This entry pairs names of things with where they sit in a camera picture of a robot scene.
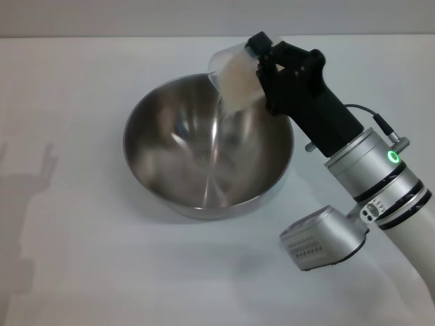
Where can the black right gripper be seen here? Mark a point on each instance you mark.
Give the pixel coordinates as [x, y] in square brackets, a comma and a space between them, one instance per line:
[306, 88]

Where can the white rice grains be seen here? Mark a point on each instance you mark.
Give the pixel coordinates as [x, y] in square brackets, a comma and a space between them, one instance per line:
[238, 85]

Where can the clear plastic measuring cup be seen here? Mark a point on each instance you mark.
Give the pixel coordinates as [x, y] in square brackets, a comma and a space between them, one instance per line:
[221, 62]

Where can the stainless steel mixing bowl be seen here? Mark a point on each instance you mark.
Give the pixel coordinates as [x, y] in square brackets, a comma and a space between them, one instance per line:
[176, 153]

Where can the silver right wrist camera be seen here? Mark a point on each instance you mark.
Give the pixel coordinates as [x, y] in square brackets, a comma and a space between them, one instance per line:
[319, 237]

